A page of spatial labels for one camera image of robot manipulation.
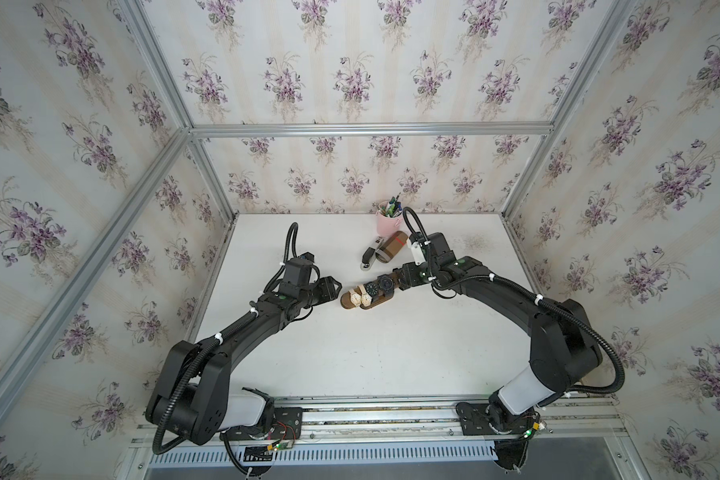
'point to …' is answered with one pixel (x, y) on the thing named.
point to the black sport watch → (385, 285)
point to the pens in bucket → (393, 209)
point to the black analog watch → (371, 289)
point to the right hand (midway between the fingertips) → (412, 271)
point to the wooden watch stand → (346, 299)
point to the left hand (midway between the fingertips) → (337, 287)
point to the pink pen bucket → (387, 225)
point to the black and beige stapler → (369, 252)
